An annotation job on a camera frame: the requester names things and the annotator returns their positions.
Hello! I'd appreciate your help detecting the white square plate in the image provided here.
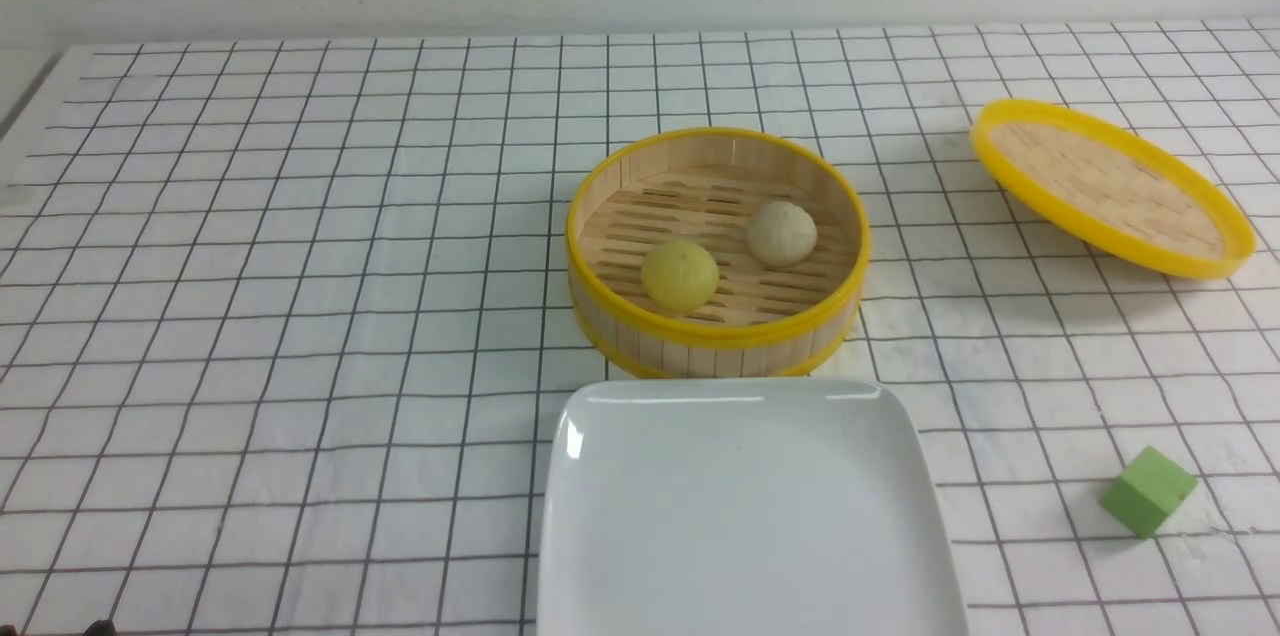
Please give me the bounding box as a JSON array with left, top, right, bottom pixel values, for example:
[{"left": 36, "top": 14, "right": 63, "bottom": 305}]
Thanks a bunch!
[{"left": 536, "top": 378, "right": 970, "bottom": 635}]

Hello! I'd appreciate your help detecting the white checkered tablecloth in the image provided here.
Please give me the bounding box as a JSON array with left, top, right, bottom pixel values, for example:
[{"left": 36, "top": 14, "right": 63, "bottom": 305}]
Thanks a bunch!
[{"left": 1, "top": 18, "right": 1279, "bottom": 635}]

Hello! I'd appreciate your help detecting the bamboo steamer basket yellow rim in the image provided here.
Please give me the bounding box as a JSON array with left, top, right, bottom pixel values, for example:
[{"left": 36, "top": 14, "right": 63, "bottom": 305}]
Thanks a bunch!
[{"left": 564, "top": 127, "right": 872, "bottom": 378}]

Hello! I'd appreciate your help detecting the yellow steamed bun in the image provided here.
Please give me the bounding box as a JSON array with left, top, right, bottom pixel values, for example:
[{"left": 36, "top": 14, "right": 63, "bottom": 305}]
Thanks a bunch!
[{"left": 640, "top": 241, "right": 721, "bottom": 314}]

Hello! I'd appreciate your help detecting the white steamed bun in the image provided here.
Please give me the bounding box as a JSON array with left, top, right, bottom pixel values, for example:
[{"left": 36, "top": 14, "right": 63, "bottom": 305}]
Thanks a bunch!
[{"left": 745, "top": 200, "right": 818, "bottom": 267}]

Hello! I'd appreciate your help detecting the green foam cube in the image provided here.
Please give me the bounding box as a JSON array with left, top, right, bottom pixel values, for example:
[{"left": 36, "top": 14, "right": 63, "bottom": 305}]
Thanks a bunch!
[{"left": 1100, "top": 447, "right": 1198, "bottom": 539}]

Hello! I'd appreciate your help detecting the bamboo steamer lid yellow rim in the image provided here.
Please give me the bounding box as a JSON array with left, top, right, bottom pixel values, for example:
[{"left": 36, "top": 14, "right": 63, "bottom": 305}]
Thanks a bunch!
[{"left": 970, "top": 99, "right": 1257, "bottom": 280}]

